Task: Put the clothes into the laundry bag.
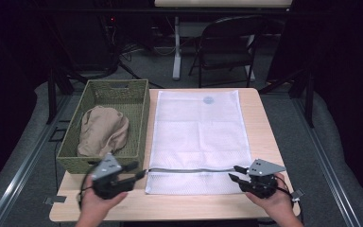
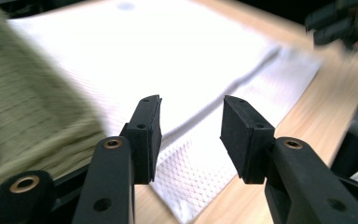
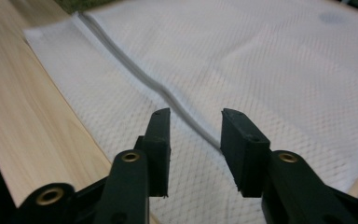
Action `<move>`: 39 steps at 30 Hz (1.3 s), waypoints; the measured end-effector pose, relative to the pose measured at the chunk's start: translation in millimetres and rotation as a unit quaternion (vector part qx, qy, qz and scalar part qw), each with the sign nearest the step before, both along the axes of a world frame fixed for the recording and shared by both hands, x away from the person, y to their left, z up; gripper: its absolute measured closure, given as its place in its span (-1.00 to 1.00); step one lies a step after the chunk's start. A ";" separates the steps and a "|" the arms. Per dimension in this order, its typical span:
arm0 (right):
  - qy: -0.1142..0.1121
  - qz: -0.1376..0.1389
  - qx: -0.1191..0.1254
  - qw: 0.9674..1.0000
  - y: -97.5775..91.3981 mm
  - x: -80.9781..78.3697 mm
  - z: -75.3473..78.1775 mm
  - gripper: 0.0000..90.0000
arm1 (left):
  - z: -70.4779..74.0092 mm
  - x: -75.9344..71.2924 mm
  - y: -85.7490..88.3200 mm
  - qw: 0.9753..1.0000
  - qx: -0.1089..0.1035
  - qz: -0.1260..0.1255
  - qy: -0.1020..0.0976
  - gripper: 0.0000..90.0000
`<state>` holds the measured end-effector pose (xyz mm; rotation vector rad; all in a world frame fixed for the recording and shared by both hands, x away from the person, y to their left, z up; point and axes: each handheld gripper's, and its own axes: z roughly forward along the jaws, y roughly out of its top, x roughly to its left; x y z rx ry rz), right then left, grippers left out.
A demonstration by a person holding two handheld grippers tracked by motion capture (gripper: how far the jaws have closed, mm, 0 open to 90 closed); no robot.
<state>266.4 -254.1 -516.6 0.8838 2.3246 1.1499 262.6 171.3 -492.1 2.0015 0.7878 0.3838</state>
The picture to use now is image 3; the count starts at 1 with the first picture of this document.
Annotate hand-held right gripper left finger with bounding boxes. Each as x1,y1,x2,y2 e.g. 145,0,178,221
94,107,172,224

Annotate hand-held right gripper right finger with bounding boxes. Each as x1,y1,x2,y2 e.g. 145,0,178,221
220,107,358,224

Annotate white mesh laundry bag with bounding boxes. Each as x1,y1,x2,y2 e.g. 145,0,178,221
22,0,358,224

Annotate green woven basket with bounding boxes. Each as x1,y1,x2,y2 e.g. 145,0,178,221
54,0,116,15

